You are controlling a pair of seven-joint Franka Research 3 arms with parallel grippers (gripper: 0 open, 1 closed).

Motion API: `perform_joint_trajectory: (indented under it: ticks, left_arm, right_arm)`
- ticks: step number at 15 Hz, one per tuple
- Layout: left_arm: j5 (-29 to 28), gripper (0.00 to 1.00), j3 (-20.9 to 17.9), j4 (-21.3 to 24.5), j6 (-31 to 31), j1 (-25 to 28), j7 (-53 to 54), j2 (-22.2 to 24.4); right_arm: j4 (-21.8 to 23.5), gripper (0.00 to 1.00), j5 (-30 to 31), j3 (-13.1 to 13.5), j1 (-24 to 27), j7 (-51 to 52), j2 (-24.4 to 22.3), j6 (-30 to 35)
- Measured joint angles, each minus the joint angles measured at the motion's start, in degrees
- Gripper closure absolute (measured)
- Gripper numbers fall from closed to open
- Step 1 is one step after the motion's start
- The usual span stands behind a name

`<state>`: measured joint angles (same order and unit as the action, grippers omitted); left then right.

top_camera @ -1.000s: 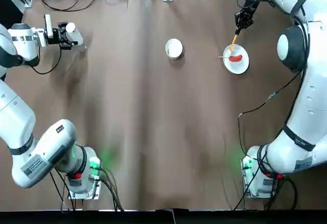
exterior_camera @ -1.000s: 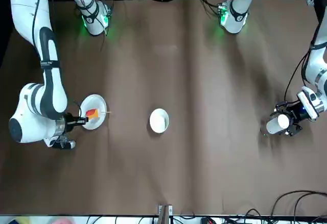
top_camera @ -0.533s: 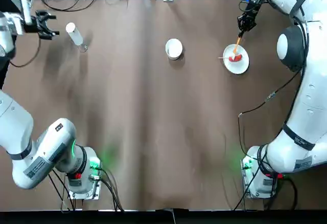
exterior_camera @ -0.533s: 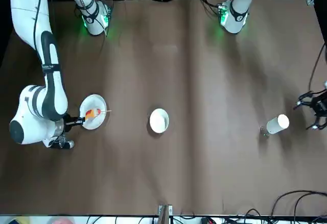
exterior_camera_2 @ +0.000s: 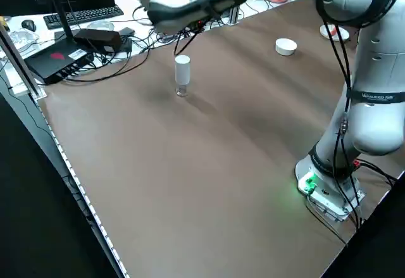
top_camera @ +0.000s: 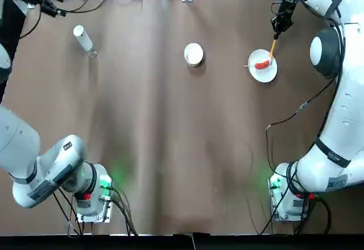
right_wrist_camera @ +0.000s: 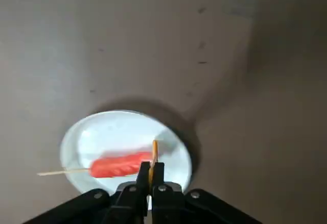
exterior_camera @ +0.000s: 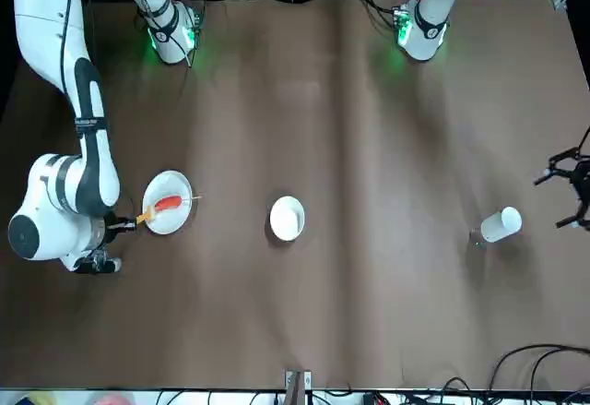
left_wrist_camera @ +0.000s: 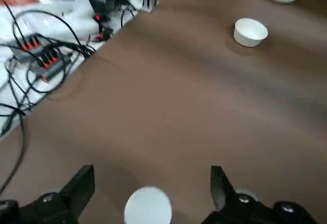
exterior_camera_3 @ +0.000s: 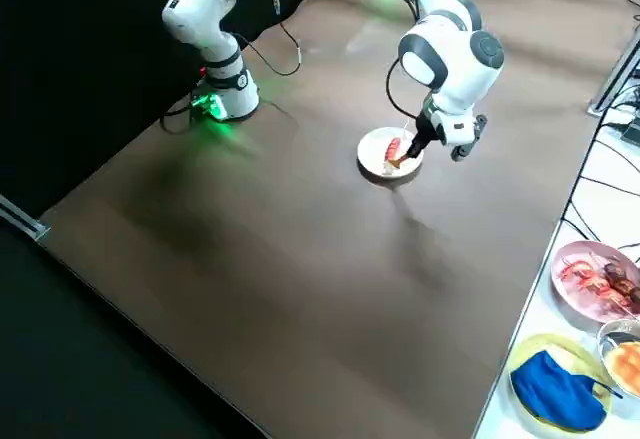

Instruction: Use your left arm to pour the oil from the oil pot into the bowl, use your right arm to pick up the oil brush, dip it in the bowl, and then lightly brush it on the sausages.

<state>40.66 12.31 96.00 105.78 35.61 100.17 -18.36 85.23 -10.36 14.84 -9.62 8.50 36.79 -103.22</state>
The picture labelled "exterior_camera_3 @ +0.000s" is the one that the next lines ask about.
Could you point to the pink plate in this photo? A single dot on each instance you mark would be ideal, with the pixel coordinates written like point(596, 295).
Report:
point(575, 289)

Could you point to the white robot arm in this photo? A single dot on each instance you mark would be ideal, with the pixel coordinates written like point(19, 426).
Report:
point(460, 69)

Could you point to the aluminium post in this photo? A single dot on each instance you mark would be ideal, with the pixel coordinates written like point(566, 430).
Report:
point(615, 74)

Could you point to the red sausage on stick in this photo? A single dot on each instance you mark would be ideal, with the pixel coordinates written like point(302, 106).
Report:
point(392, 148)

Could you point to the clear glass bowl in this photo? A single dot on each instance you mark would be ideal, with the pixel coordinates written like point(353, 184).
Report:
point(612, 331)

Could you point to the white round plate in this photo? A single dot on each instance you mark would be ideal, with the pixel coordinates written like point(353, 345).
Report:
point(372, 151)

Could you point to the golden bread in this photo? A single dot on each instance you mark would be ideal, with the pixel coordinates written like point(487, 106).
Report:
point(627, 361)

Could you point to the brown meat skewer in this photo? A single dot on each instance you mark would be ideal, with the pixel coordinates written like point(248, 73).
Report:
point(622, 279)

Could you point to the blue cloth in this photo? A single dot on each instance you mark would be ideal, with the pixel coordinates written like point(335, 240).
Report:
point(555, 394)

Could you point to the aluminium frame profile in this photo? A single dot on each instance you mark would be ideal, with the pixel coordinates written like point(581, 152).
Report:
point(22, 219)

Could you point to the red prawn skewer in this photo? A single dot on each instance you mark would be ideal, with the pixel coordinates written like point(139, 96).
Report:
point(587, 276)

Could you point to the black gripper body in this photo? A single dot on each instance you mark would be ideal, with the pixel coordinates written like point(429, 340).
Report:
point(426, 131)

